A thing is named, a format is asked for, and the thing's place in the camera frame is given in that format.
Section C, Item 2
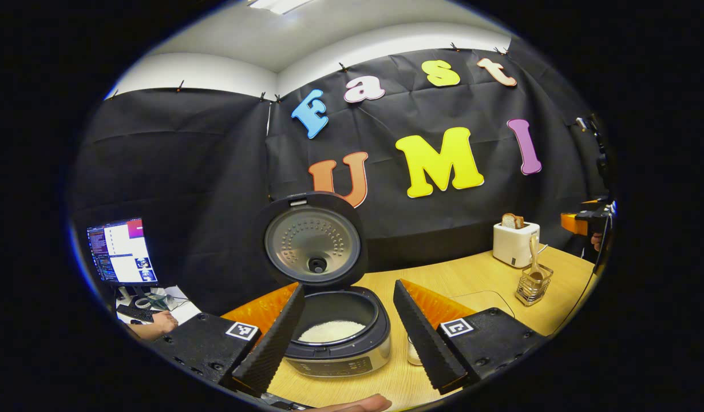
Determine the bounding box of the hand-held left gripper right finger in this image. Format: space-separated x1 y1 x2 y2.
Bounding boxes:
393 279 550 396

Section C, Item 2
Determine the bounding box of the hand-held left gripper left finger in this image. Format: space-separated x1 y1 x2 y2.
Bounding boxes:
152 282 306 398

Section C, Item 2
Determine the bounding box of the wooden spoon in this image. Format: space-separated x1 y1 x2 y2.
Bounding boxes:
527 235 545 281

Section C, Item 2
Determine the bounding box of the metal wire chopstick holder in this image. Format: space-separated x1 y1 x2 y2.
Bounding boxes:
515 263 555 307

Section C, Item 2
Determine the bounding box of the silver black rice cooker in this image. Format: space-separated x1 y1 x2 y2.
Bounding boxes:
254 192 393 378

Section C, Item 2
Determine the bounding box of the dark equipment stand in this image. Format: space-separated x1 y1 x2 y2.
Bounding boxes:
575 114 611 195

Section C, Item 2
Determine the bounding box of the white toaster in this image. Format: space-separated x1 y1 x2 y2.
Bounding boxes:
492 221 541 268

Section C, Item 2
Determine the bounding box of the white side table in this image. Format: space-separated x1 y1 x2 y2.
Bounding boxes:
114 285 203 327

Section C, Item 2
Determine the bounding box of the black keyboard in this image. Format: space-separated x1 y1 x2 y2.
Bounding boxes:
116 304 156 323

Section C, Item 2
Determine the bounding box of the computer monitor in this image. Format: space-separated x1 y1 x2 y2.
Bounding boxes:
87 217 160 287

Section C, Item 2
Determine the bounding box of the ceiling light panel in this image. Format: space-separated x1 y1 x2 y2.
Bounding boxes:
248 0 316 15

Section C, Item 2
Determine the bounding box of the thin black cable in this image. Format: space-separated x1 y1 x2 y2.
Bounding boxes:
549 216 612 338

